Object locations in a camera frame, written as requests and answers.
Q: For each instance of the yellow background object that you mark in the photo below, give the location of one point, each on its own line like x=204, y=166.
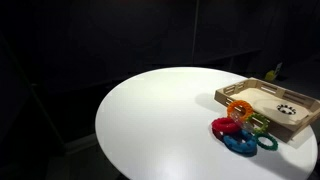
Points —
x=270, y=76

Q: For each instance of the light wooden slatted tray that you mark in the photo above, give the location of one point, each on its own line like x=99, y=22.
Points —
x=260, y=96

